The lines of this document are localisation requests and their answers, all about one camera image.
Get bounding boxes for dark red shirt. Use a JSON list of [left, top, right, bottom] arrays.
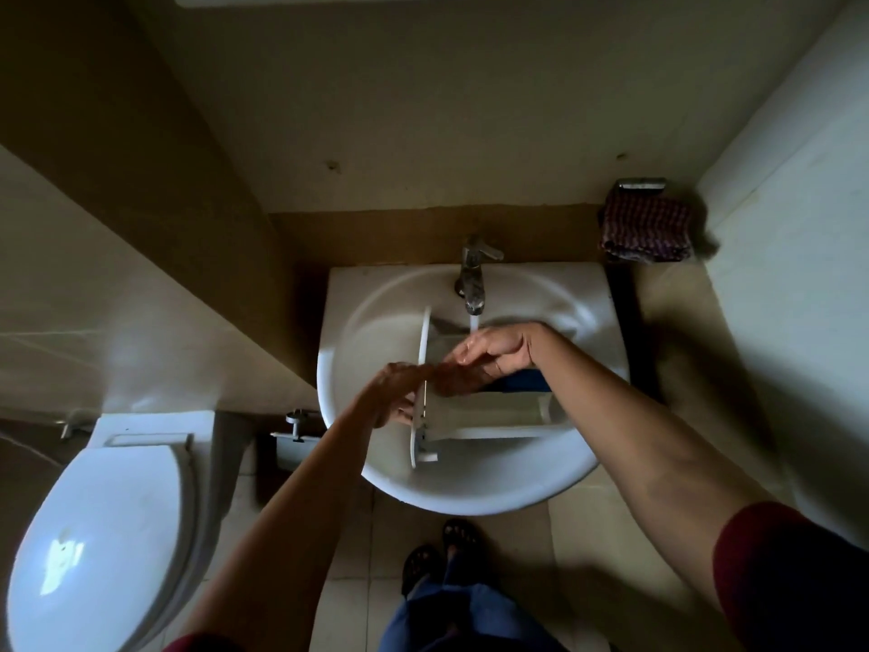
[[162, 500, 869, 652]]

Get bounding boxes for person's right hand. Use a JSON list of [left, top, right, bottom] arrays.
[[434, 321, 544, 398]]

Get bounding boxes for metal toilet paper holder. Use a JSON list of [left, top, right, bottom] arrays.
[[270, 407, 324, 469]]

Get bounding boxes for white ceramic sink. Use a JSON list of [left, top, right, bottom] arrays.
[[316, 261, 631, 517]]

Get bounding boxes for black right sandal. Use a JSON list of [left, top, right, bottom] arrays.
[[442, 519, 484, 571]]

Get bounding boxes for person's left forearm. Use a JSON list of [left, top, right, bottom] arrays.
[[183, 407, 381, 652]]

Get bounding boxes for person's left hand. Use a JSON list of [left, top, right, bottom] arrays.
[[363, 361, 435, 430]]

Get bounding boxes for person's right forearm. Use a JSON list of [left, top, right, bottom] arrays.
[[529, 325, 775, 616]]

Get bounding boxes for metal faucet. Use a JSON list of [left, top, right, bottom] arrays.
[[454, 235, 506, 317]]

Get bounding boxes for blue jeans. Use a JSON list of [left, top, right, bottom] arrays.
[[378, 556, 568, 652]]

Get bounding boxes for red checkered cloth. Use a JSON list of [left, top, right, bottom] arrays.
[[598, 189, 695, 264]]

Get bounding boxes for white toilet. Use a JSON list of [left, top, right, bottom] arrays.
[[5, 410, 218, 652]]

